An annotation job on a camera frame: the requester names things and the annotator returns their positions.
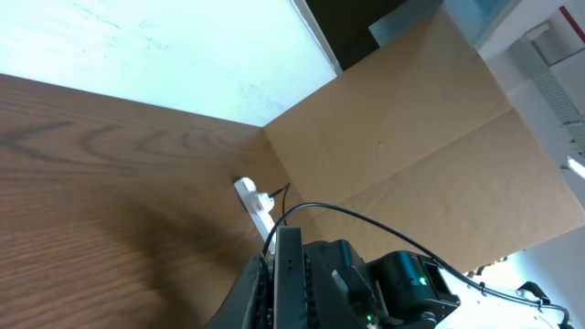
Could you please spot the white USB charger adapter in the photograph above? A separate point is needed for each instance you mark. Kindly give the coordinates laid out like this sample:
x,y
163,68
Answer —
x,y
247,192

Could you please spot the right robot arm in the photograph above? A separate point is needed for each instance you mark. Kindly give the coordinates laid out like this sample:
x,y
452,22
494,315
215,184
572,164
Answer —
x,y
404,289

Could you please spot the white power strip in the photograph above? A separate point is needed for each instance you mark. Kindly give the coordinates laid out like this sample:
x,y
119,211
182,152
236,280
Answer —
x,y
261,217

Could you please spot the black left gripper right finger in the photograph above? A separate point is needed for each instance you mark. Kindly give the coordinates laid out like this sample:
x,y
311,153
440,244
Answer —
x,y
330,303

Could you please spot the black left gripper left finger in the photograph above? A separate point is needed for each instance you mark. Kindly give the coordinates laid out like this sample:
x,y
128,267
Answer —
x,y
248,303

